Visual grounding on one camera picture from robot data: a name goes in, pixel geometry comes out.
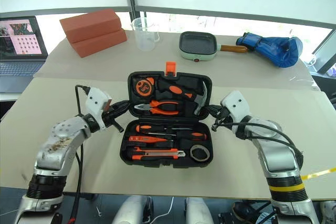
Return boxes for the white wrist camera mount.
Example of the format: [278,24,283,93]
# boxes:
[219,90,253,124]
[83,86,113,131]

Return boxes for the black orange claw hammer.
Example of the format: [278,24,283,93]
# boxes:
[156,79,209,116]

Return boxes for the dark grey laptop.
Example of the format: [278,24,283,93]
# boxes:
[0,15,49,94]

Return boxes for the orange voltage tester pen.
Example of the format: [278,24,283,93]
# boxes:
[128,135,174,148]

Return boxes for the blue boxing glove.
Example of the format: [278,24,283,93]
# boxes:
[235,32,304,68]

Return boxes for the orange black utility knife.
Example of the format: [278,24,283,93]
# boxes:
[130,146,186,162]

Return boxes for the yellow black striped tape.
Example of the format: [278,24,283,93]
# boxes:
[300,166,336,182]

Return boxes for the black orange handle screwdriver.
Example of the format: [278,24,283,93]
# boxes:
[135,124,195,134]

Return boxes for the orange black handle pliers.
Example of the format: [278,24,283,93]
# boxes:
[134,100,182,116]

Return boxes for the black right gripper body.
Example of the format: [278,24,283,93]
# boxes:
[218,106,233,126]

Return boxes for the thin white floor cable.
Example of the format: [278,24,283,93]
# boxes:
[151,196,175,224]

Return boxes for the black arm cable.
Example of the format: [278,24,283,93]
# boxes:
[223,121,304,167]
[69,84,91,224]

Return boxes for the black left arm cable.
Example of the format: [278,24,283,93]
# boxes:
[69,84,91,224]

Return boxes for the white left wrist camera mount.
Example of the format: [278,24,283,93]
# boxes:
[83,86,113,131]

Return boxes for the silver rounded robot leg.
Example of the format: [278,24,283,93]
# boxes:
[112,195,154,224]
[184,197,214,224]

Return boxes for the black electrical tape roll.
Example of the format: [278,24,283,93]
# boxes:
[189,144,211,163]

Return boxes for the clear plastic measuring cup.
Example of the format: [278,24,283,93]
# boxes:
[130,17,161,52]

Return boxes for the mint green electric griddle pan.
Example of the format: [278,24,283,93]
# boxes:
[179,31,249,63]

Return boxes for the black plastic tool case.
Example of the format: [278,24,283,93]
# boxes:
[119,61,214,168]

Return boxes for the thin-shaft black orange screwdriver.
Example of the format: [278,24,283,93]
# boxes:
[147,131,208,141]

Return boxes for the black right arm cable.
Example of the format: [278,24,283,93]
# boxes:
[223,121,304,167]

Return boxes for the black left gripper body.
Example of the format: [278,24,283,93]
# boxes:
[102,102,122,128]

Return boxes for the red-orange foam brick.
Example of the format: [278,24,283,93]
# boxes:
[59,8,123,44]
[71,29,128,58]

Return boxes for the black orange tape measure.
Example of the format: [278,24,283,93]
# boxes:
[134,76,156,97]

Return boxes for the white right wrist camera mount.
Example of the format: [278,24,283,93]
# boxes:
[219,90,253,124]

